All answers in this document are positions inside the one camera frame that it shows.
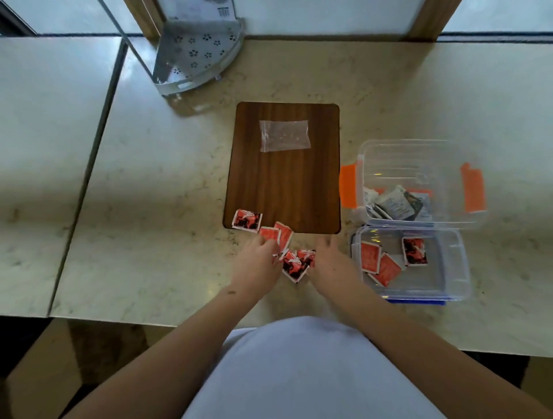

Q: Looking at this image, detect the person's left hand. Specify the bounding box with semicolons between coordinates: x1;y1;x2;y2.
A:
229;234;284;303

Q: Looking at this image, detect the clear box with blue latches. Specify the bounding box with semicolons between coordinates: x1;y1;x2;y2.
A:
350;225;472;306

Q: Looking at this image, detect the white shirt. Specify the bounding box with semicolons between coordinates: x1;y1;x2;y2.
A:
181;315;448;419

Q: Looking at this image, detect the person's right hand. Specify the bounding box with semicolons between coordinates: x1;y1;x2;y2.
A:
306;235;368;305

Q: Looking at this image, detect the clear box with orange latches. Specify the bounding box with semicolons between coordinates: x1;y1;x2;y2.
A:
339;139;489;230

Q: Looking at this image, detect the clear plastic bag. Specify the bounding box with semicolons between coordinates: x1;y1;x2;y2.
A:
259;120;312;153

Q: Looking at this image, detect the brown wooden inlay board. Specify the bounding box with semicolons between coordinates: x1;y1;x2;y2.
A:
222;101;342;235

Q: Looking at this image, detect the white printed product card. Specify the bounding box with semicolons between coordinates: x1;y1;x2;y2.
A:
157;0;237;22

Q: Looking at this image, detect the person's right forearm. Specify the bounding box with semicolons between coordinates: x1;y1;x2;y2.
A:
332;284;553;419

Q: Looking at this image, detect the wooden pillar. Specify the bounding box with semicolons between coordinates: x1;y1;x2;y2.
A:
123;0;165;40
406;0;463;42

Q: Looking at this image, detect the pile of red and grey sachets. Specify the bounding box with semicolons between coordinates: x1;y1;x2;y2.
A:
258;221;317;284

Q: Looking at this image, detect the black window frame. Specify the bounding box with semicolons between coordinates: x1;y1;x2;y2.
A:
438;31;553;44
0;0;143;39

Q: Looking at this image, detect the grey metal corner shelf rack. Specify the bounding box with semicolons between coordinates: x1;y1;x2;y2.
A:
97;0;246;97

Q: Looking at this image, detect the person's left forearm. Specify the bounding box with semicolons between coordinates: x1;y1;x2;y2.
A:
62;287;268;419

